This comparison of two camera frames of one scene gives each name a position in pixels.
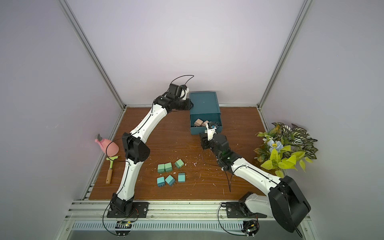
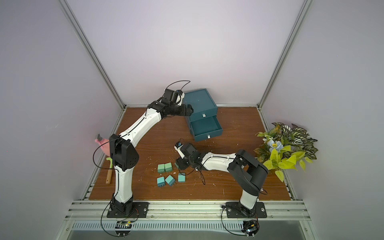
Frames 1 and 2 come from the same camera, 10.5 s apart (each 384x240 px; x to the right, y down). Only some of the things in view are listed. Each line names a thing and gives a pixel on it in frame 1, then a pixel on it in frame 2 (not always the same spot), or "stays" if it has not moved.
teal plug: [181, 177] stays
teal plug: [170, 180] stays
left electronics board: [123, 228] stays
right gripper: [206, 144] → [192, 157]
